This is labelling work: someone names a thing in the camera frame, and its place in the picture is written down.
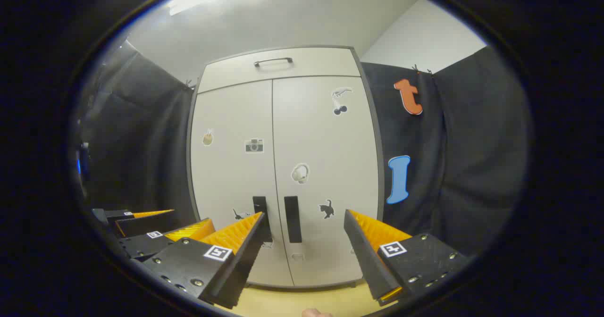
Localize black backdrop cloth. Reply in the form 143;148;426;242
80;48;199;223
361;46;529;256

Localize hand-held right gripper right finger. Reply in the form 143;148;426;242
344;209;469;307

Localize white cabinet drawer front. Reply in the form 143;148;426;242
197;47;361;93

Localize white shoe cabinet door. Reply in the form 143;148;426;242
191;80;293;287
272;75;380;287

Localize black door handle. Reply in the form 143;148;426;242
252;196;273;242
284;196;302;243

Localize white double-door shoe cabinet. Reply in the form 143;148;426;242
186;45;385;289

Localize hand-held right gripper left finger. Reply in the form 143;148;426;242
142;212;267;309

